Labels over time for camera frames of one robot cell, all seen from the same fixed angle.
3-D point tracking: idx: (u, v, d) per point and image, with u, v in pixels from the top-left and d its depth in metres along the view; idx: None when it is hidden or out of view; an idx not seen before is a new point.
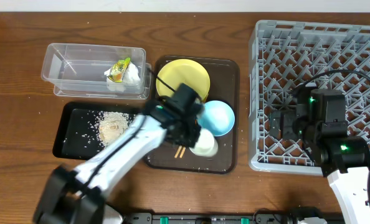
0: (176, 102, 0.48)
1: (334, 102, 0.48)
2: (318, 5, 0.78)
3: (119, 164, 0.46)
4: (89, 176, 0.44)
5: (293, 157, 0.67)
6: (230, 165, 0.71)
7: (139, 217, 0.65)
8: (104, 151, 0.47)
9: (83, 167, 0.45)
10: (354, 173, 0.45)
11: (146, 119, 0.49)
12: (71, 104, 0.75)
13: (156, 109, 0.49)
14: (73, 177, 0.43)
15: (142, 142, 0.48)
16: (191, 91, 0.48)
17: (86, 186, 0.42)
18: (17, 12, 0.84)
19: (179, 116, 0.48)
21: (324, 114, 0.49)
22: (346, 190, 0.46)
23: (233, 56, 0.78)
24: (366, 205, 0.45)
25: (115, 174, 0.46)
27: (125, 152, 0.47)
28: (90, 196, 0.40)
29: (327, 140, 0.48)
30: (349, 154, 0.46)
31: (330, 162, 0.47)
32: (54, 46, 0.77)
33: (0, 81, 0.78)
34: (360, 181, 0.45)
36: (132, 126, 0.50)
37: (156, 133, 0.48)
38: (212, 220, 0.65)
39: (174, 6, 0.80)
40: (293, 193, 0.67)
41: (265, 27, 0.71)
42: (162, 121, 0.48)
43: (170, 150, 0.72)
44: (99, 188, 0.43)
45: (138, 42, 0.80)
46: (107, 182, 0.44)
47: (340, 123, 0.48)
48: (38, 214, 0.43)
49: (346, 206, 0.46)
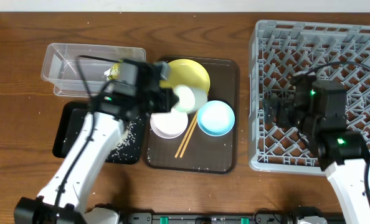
0: (125, 84, 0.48)
1: (335, 96, 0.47)
2: (318, 5, 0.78)
3: (83, 173, 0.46)
4: (55, 198, 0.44)
5: (293, 157, 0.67)
6: (230, 165, 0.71)
7: (140, 217, 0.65)
8: (60, 169, 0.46)
9: (46, 191, 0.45)
10: (351, 165, 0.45)
11: (96, 116, 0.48)
12: (72, 104, 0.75)
13: (105, 101, 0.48)
14: (40, 203, 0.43)
15: (99, 144, 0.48)
16: (135, 64, 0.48)
17: (56, 208, 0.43)
18: (17, 12, 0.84)
19: (132, 93, 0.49)
21: (324, 108, 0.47)
22: (343, 181, 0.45)
23: (233, 56, 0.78)
24: (363, 195, 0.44)
25: (82, 183, 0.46)
27: (85, 158, 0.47)
28: (64, 215, 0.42)
29: (326, 134, 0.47)
30: (347, 148, 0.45)
31: (327, 157, 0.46)
32: (53, 46, 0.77)
33: (0, 81, 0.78)
34: (357, 172, 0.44)
36: (83, 130, 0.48)
37: (111, 129, 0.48)
38: (212, 220, 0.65)
39: (174, 6, 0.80)
40: (293, 193, 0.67)
41: (265, 27, 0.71)
42: (117, 109, 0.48)
43: (170, 150, 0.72)
44: (71, 206, 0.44)
45: (138, 42, 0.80)
46: (75, 195, 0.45)
47: (339, 117, 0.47)
48: None
49: (344, 199, 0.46)
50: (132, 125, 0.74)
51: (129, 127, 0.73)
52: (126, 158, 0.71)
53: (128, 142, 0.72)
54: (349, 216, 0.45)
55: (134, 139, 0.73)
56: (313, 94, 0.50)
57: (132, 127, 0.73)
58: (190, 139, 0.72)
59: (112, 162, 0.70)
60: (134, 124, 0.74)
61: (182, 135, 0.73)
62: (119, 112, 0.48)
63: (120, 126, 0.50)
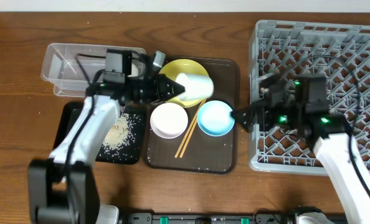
0: (114, 73, 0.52)
1: (317, 83, 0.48)
2: (318, 5, 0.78)
3: (90, 137, 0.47)
4: (65, 156, 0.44)
5: (293, 157, 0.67)
6: (230, 165, 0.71)
7: (140, 217, 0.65)
8: (68, 135, 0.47)
9: (55, 151, 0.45)
10: (335, 139, 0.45)
11: (96, 98, 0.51)
12: (72, 104, 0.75)
13: (100, 88, 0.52)
14: (52, 163, 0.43)
15: (101, 116, 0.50)
16: (123, 55, 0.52)
17: (68, 164, 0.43)
18: (17, 12, 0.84)
19: (121, 79, 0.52)
21: (308, 95, 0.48)
22: (328, 154, 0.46)
23: (233, 56, 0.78)
24: (349, 163, 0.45)
25: (89, 145, 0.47)
27: (90, 126, 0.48)
28: (75, 168, 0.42)
29: (311, 117, 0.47)
30: (330, 126, 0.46)
31: (313, 138, 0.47)
32: (54, 46, 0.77)
33: (0, 81, 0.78)
34: (339, 144, 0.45)
36: (85, 107, 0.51)
37: (109, 105, 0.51)
38: (212, 220, 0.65)
39: (174, 6, 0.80)
40: (293, 193, 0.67)
41: (265, 27, 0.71)
42: (111, 94, 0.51)
43: (169, 150, 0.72)
44: (80, 161, 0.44)
45: (138, 42, 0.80)
46: (83, 152, 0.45)
47: (322, 102, 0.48)
48: (33, 213, 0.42)
49: (332, 168, 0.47)
50: (132, 125, 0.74)
51: (129, 127, 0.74)
52: (126, 158, 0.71)
53: (128, 142, 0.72)
54: (338, 184, 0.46)
55: (134, 139, 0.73)
56: (297, 83, 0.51)
57: (132, 127, 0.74)
58: (190, 139, 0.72)
59: (113, 162, 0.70)
60: (134, 124, 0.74)
61: (182, 135, 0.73)
62: (113, 96, 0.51)
63: (116, 107, 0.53)
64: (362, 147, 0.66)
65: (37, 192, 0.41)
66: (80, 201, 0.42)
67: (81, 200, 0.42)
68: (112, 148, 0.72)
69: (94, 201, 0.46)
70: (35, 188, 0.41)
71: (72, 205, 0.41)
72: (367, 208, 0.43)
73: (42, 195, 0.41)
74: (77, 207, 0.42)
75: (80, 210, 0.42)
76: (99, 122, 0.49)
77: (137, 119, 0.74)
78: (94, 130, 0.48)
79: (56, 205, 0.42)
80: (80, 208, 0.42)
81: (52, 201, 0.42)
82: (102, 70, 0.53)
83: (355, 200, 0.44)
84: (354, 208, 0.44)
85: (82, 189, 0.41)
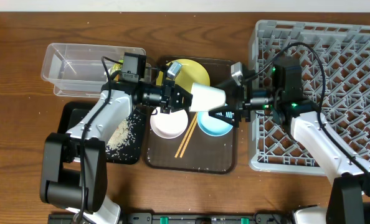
0: (129, 73, 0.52)
1: (293, 73, 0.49)
2: (318, 5, 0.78)
3: (105, 119, 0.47)
4: (81, 133, 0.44)
5: (293, 157, 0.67)
6: (230, 165, 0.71)
7: (140, 217, 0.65)
8: (84, 117, 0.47)
9: (72, 129, 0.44)
10: (306, 114, 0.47)
11: (112, 93, 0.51)
12: (71, 104, 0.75)
13: (116, 84, 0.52)
14: (67, 138, 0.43)
15: (116, 107, 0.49)
16: (138, 56, 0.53)
17: (83, 140, 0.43)
18: (17, 12, 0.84)
19: (136, 81, 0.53)
21: (283, 83, 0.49)
22: (300, 126, 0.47)
23: (233, 57, 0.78)
24: (319, 130, 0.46)
25: (104, 127, 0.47)
27: (104, 114, 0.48)
28: (89, 144, 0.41)
29: (285, 104, 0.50)
30: (301, 107, 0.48)
31: (288, 122, 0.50)
32: (54, 46, 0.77)
33: (0, 81, 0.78)
34: (309, 116, 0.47)
36: (101, 98, 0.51)
37: (124, 98, 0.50)
38: (212, 220, 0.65)
39: (174, 6, 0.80)
40: (292, 192, 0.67)
41: (265, 27, 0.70)
42: (127, 94, 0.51)
43: (169, 150, 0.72)
44: (94, 138, 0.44)
45: (138, 42, 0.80)
46: (98, 132, 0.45)
47: (296, 90, 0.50)
48: (43, 190, 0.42)
49: (309, 142, 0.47)
50: (132, 125, 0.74)
51: (129, 127, 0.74)
52: (126, 158, 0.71)
53: (128, 142, 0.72)
54: (317, 155, 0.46)
55: (134, 139, 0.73)
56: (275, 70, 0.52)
57: (132, 127, 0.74)
58: (190, 139, 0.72)
59: (113, 162, 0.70)
60: (134, 124, 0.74)
61: (182, 135, 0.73)
62: (128, 93, 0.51)
63: (129, 105, 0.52)
64: (362, 147, 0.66)
65: (50, 167, 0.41)
66: (91, 176, 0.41)
67: (92, 174, 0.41)
68: (112, 148, 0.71)
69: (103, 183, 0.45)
70: (49, 162, 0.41)
71: (82, 180, 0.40)
72: (344, 163, 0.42)
73: (55, 169, 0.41)
74: (88, 183, 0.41)
75: (90, 186, 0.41)
76: (115, 109, 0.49)
77: (137, 119, 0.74)
78: (109, 116, 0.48)
79: (68, 183, 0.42)
80: (90, 184, 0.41)
81: (63, 180, 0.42)
82: (119, 71, 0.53)
83: (332, 158, 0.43)
84: (332, 169, 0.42)
85: (94, 162, 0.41)
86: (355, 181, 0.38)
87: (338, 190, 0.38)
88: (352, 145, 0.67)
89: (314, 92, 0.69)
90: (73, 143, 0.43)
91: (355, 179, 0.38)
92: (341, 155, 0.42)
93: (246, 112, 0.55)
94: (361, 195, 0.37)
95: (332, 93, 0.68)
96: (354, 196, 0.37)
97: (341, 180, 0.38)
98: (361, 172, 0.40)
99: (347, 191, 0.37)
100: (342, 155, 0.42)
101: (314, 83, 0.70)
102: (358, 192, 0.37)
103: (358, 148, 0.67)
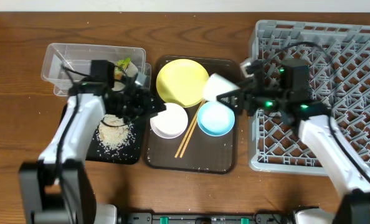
0: (97, 77, 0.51)
1: (301, 72, 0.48)
2: (318, 5, 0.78)
3: (78, 134, 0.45)
4: (55, 156, 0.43)
5: (293, 157, 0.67)
6: (230, 165, 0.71)
7: (140, 217, 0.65)
8: (55, 135, 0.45)
9: (45, 153, 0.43)
10: (314, 118, 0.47)
11: (80, 98, 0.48)
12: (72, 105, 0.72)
13: (80, 87, 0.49)
14: (42, 165, 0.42)
15: (85, 114, 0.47)
16: (104, 61, 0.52)
17: (59, 163, 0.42)
18: (17, 12, 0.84)
19: (106, 84, 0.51)
21: (291, 84, 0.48)
22: (309, 130, 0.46)
23: (233, 56, 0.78)
24: (329, 137, 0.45)
25: (78, 140, 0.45)
27: (75, 126, 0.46)
28: (66, 167, 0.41)
29: (293, 106, 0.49)
30: (310, 109, 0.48)
31: (296, 125, 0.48)
32: (54, 46, 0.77)
33: (0, 81, 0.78)
34: (319, 121, 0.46)
36: (68, 107, 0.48)
37: (93, 102, 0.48)
38: (212, 220, 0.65)
39: (174, 6, 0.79)
40: (292, 192, 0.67)
41: (265, 27, 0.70)
42: (98, 94, 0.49)
43: (170, 150, 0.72)
44: (70, 158, 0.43)
45: (138, 42, 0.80)
46: (73, 149, 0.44)
47: (304, 90, 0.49)
48: (28, 219, 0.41)
49: (317, 147, 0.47)
50: (132, 126, 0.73)
51: (129, 127, 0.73)
52: (126, 158, 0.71)
53: (128, 142, 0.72)
54: (325, 161, 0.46)
55: (134, 139, 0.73)
56: (281, 70, 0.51)
57: (132, 127, 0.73)
58: (190, 139, 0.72)
59: (113, 162, 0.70)
60: (134, 124, 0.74)
61: (182, 135, 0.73)
62: (97, 94, 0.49)
63: (101, 106, 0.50)
64: (362, 147, 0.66)
65: (31, 198, 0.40)
66: (75, 196, 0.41)
67: (76, 195, 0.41)
68: (112, 149, 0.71)
69: (88, 192, 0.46)
70: (28, 195, 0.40)
71: (67, 200, 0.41)
72: (354, 177, 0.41)
73: (36, 199, 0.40)
74: (73, 202, 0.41)
75: (77, 205, 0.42)
76: (85, 117, 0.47)
77: None
78: (80, 126, 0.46)
79: (51, 209, 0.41)
80: (77, 203, 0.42)
81: (47, 206, 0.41)
82: (86, 78, 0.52)
83: (342, 170, 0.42)
84: (341, 182, 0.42)
85: (76, 183, 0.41)
86: (365, 199, 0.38)
87: (347, 206, 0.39)
88: (352, 145, 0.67)
89: (314, 92, 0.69)
90: (48, 168, 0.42)
91: (365, 198, 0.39)
92: (352, 167, 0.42)
93: (250, 103, 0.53)
94: None
95: (333, 93, 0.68)
96: (362, 215, 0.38)
97: (352, 198, 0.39)
98: None
99: (356, 208, 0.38)
100: (352, 168, 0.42)
101: (314, 83, 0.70)
102: (367, 210, 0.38)
103: (358, 148, 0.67)
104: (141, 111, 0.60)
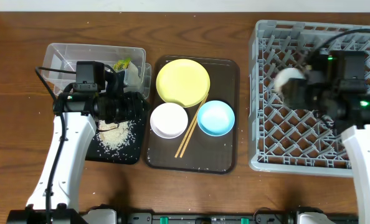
0: (86, 83, 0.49)
1: (353, 60, 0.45)
2: (318, 5, 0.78)
3: (66, 172, 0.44)
4: (45, 203, 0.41)
5: (293, 157, 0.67)
6: (230, 165, 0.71)
7: (140, 217, 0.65)
8: (42, 175, 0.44)
9: (33, 198, 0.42)
10: None
11: (65, 117, 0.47)
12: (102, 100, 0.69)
13: (68, 101, 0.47)
14: (31, 212, 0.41)
15: (74, 145, 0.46)
16: (90, 64, 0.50)
17: (48, 210, 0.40)
18: (17, 12, 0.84)
19: (94, 90, 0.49)
21: (342, 71, 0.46)
22: (359, 146, 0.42)
23: (233, 56, 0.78)
24: None
25: (68, 180, 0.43)
27: (65, 162, 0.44)
28: (57, 216, 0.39)
29: (344, 94, 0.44)
30: None
31: (347, 118, 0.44)
32: (54, 46, 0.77)
33: (0, 81, 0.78)
34: None
36: (55, 132, 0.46)
37: (79, 126, 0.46)
38: (212, 220, 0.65)
39: (174, 6, 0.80)
40: (292, 193, 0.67)
41: (265, 27, 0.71)
42: (83, 104, 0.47)
43: (170, 150, 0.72)
44: (63, 205, 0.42)
45: (138, 42, 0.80)
46: (64, 193, 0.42)
47: (358, 81, 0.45)
48: None
49: (359, 166, 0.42)
50: (132, 125, 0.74)
51: (129, 127, 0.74)
52: (126, 158, 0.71)
53: (128, 142, 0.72)
54: (360, 185, 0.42)
55: (134, 139, 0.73)
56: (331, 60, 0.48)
57: (132, 127, 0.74)
58: (190, 139, 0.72)
59: (113, 162, 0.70)
60: (134, 124, 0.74)
61: (182, 135, 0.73)
62: (86, 106, 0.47)
63: (92, 124, 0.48)
64: None
65: None
66: None
67: None
68: (112, 149, 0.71)
69: None
70: None
71: None
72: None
73: None
74: None
75: None
76: (73, 146, 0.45)
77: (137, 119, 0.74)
78: (71, 163, 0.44)
79: None
80: None
81: None
82: (72, 84, 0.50)
83: None
84: (368, 207, 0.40)
85: None
86: None
87: None
88: None
89: None
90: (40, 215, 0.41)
91: None
92: None
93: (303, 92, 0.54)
94: None
95: None
96: None
97: None
98: None
99: None
100: None
101: None
102: None
103: None
104: (134, 115, 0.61)
